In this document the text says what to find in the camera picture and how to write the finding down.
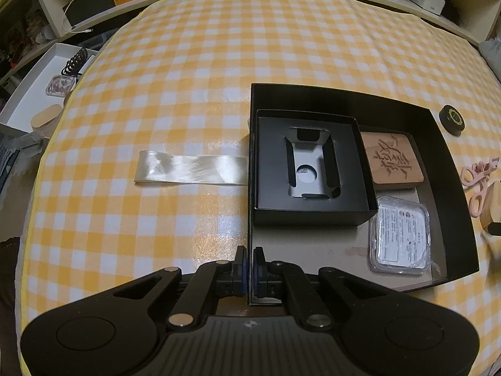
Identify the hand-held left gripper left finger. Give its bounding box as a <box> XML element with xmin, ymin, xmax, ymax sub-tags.
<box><xmin>111</xmin><ymin>246</ymin><xmax>248</xmax><ymax>327</ymax></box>

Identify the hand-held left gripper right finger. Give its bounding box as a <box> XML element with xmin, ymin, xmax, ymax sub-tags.
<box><xmin>252</xmin><ymin>246</ymin><xmax>392</xmax><ymax>329</ymax></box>

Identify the oval wooden brush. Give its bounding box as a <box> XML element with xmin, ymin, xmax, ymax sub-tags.
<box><xmin>481</xmin><ymin>180</ymin><xmax>501</xmax><ymax>228</ymax></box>

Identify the pink eyelash curler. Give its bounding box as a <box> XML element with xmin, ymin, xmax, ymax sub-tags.
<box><xmin>461</xmin><ymin>157</ymin><xmax>501</xmax><ymax>217</ymax></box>

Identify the clear plastic case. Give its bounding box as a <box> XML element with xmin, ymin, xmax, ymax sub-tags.
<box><xmin>368</xmin><ymin>196</ymin><xmax>431</xmax><ymax>277</ymax></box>

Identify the small black box with insert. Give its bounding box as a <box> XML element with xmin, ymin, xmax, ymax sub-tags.
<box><xmin>252</xmin><ymin>109</ymin><xmax>378</xmax><ymax>228</ymax></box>

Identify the black round jar gold print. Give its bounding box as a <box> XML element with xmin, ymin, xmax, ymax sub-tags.
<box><xmin>438</xmin><ymin>104</ymin><xmax>466</xmax><ymax>137</ymax></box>

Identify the carved wooden block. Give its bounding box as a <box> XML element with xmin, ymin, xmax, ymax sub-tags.
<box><xmin>359</xmin><ymin>131</ymin><xmax>425</xmax><ymax>191</ymax></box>

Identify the large black box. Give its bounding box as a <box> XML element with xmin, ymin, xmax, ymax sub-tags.
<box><xmin>247</xmin><ymin>83</ymin><xmax>480</xmax><ymax>307</ymax></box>

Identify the grey pillow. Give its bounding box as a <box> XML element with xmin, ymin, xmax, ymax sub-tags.
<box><xmin>478</xmin><ymin>37</ymin><xmax>501</xmax><ymax>71</ymax></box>

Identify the yellow checked blanket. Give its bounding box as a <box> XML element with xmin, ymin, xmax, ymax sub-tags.
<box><xmin>16</xmin><ymin>0</ymin><xmax>501</xmax><ymax>374</ymax></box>

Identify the black fluffy item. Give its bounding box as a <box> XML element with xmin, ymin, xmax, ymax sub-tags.
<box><xmin>444</xmin><ymin>0</ymin><xmax>462</xmax><ymax>24</ymax></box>

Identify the oval wooden piece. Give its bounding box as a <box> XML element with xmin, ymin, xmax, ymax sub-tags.
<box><xmin>31</xmin><ymin>104</ymin><xmax>64</xmax><ymax>130</ymax></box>

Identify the clear case with pink contents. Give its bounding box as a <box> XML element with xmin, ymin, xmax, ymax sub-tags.
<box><xmin>46</xmin><ymin>74</ymin><xmax>77</xmax><ymax>97</ymax></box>

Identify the black hair claw clip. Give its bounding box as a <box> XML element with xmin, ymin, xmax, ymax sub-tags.
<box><xmin>60</xmin><ymin>47</ymin><xmax>89</xmax><ymax>77</ymax></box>

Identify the white open box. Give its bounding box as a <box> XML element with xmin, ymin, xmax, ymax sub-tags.
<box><xmin>0</xmin><ymin>43</ymin><xmax>98</xmax><ymax>138</ymax></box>

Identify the black box on shelf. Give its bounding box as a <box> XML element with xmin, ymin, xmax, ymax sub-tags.
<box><xmin>65</xmin><ymin>0</ymin><xmax>116</xmax><ymax>32</ymax></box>

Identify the white charging cable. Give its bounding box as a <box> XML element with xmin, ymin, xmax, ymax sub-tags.
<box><xmin>63</xmin><ymin>0</ymin><xmax>106</xmax><ymax>35</ymax></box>

